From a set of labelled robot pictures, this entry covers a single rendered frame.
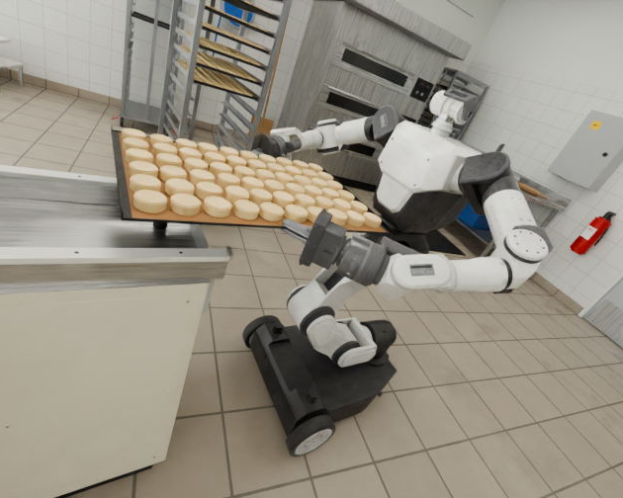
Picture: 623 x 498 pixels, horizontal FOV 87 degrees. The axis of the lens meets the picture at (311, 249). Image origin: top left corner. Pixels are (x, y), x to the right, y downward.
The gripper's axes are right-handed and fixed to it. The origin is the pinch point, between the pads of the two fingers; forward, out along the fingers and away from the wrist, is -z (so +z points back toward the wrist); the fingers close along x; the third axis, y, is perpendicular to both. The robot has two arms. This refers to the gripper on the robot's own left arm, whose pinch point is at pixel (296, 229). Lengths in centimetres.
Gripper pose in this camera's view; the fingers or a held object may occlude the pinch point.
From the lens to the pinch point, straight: 66.9
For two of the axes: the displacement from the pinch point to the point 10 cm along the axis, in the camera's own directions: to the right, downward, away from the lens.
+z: 9.0, 4.2, -0.8
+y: -2.6, 4.0, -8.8
